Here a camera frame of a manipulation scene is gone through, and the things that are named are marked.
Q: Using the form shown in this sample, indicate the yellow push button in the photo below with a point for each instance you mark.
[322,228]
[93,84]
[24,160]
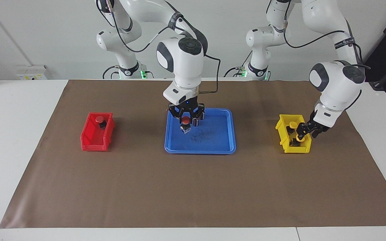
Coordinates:
[293,126]
[297,142]

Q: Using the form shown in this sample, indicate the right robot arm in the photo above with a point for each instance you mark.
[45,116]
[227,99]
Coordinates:
[179,57]

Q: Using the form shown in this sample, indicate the red plastic bin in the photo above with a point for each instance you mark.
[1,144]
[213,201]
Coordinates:
[94,140]

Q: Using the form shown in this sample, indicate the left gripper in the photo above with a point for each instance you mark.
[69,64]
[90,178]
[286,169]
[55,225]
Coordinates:
[312,117]

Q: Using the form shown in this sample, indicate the yellow plastic bin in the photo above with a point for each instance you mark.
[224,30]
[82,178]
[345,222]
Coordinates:
[283,134]

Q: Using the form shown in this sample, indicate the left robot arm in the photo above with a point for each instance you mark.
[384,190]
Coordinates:
[337,83]

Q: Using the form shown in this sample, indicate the red push button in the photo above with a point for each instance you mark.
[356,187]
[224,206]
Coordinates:
[185,124]
[100,120]

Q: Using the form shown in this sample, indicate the white wall socket box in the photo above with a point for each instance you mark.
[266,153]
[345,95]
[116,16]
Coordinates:
[32,73]

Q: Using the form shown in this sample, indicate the blue plastic tray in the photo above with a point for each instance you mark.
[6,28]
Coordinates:
[213,137]

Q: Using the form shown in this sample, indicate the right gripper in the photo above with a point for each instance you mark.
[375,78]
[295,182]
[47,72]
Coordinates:
[188,104]

